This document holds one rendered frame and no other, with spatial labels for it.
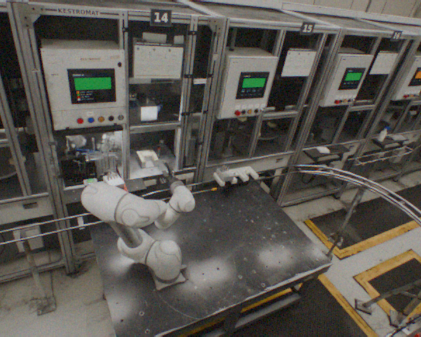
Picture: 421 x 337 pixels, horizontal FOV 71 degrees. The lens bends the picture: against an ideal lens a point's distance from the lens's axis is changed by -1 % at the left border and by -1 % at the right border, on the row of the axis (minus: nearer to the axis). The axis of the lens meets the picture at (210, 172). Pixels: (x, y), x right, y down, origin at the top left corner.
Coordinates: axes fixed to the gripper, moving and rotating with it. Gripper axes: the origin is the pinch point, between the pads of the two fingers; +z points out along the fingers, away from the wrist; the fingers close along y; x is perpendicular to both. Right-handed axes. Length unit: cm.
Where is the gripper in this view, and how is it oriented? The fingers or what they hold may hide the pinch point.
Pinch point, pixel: (165, 168)
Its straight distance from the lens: 202.6
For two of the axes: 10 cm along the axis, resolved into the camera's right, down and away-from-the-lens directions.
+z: -4.5, -5.7, 6.9
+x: -8.8, 1.6, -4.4
